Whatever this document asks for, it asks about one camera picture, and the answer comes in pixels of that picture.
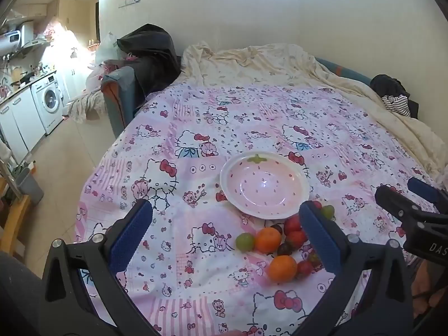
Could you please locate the white washing machine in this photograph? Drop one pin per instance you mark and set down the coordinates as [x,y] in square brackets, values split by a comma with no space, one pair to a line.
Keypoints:
[48,99]

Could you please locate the pink Hello Kitty bedsheet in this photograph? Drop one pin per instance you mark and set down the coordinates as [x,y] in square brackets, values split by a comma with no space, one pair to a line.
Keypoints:
[218,166]

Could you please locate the person's right hand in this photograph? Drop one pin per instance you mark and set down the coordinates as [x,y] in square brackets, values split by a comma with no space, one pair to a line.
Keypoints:
[423,291]

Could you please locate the white kitchen cabinets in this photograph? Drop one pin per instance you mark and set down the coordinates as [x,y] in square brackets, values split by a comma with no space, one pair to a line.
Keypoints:
[21,126]

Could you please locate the teal orange bed frame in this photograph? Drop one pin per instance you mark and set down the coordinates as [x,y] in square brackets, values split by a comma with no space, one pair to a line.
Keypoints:
[123,97]

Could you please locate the white water heater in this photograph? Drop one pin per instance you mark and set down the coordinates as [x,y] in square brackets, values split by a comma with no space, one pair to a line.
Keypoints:
[12,41]

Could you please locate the white plastic bag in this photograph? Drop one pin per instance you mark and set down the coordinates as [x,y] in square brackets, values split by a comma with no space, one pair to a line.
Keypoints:
[108,49]

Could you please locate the grey trash bin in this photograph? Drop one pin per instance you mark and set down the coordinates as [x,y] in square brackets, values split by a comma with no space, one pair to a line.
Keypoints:
[29,186]

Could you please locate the cloth pile on floor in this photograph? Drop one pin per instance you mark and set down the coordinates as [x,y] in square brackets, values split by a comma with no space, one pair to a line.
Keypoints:
[86,107]

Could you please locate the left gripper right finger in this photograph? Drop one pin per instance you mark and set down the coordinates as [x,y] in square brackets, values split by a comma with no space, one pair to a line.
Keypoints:
[371,290]

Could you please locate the orange tangerine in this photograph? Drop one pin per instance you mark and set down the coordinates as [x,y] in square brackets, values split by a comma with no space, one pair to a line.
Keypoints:
[282,269]
[267,240]

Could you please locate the black jacket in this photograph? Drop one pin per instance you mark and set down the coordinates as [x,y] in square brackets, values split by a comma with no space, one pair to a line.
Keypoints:
[156,65]

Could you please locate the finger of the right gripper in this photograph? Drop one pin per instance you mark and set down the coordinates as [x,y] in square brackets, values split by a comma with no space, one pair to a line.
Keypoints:
[437,197]
[400,207]

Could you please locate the pink strawberry pattern plate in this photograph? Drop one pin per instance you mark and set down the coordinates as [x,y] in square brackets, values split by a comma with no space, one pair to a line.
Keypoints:
[264,185]

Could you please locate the green grape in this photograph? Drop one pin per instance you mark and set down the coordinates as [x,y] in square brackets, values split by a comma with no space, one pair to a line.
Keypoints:
[245,242]
[328,212]

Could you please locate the cream crumpled blanket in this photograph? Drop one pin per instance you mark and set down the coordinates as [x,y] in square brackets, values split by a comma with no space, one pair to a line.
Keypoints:
[288,65]

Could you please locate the striped black clothes pile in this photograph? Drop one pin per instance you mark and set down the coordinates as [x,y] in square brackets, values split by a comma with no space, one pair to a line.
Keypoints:
[394,96]

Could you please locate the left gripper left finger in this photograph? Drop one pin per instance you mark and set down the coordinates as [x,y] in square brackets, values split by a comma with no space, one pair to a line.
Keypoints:
[82,294]

